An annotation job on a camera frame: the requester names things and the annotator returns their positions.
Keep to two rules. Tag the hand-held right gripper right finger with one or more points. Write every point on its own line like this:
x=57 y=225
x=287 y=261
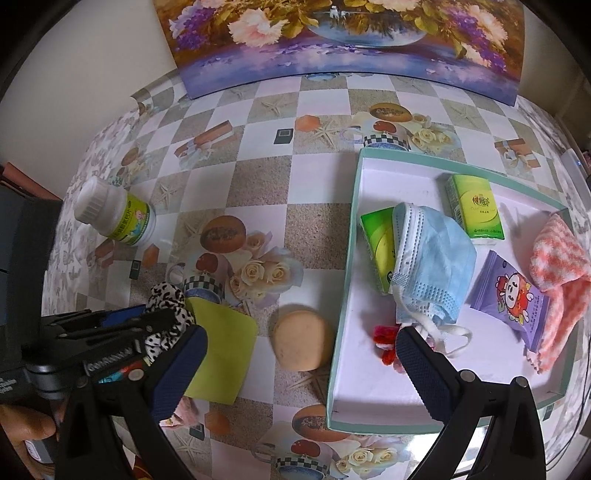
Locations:
x=425 y=374

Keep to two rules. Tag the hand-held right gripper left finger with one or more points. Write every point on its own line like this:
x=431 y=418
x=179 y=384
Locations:
x=180 y=371

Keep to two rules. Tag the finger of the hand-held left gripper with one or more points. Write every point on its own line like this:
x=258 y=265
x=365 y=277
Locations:
x=138 y=334
x=115 y=316

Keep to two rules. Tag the leopard print scrunchie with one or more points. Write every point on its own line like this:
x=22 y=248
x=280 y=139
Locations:
x=166 y=295

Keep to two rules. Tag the red scrunchie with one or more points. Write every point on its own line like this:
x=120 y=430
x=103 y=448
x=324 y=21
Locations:
x=383 y=339

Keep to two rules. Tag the teal shallow tray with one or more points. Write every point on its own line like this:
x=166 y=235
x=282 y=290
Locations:
x=369 y=383

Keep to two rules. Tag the purple snack packet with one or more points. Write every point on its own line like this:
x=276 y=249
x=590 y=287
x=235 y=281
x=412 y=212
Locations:
x=508 y=295

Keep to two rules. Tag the blue face mask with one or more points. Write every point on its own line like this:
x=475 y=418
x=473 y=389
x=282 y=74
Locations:
x=438 y=258

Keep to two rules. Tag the green tissue pack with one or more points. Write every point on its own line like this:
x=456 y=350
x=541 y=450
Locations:
x=475 y=207
x=378 y=244

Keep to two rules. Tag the pink white striped cloth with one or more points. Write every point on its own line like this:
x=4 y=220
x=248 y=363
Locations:
x=561 y=258

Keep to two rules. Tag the person's left hand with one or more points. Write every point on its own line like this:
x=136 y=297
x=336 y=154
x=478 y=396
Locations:
x=27 y=424

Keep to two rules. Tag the pink floral scrunchie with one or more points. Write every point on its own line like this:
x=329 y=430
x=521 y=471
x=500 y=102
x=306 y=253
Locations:
x=187 y=410

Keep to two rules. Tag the yellow-green cloth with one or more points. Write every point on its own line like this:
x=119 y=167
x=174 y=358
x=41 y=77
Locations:
x=221 y=350

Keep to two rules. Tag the white bottle with green label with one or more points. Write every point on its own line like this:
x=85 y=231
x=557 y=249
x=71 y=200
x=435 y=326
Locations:
x=124 y=219

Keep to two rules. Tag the dark furniture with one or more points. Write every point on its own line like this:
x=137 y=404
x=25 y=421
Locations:
x=23 y=258

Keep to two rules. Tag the beige round sponge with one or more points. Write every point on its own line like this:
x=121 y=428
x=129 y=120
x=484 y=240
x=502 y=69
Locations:
x=302 y=339

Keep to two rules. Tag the white power strip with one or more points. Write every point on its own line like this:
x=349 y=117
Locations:
x=575 y=161

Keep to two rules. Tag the flower painting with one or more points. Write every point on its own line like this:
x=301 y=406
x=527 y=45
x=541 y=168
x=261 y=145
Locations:
x=346 y=60

